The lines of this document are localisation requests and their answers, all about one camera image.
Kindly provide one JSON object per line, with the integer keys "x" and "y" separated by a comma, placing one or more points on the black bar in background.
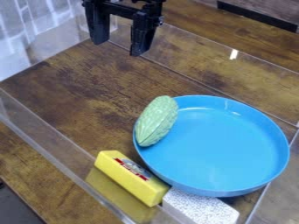
{"x": 279, "y": 23}

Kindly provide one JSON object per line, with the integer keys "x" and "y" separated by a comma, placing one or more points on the green bitter gourd toy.
{"x": 156, "y": 120}

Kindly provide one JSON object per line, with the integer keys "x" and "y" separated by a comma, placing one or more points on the blue round tray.
{"x": 223, "y": 151}

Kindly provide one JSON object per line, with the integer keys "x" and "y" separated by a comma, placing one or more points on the white speckled foam block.
{"x": 193, "y": 209}

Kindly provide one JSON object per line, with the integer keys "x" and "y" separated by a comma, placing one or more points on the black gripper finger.
{"x": 143, "y": 32}
{"x": 97, "y": 21}

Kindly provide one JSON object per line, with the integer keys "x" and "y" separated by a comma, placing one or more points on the yellow rectangular block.
{"x": 136, "y": 179}

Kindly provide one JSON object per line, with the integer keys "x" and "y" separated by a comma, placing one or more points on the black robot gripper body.
{"x": 105, "y": 7}

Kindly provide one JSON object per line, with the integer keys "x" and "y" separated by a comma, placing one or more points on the clear acrylic enclosure wall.
{"x": 72, "y": 106}

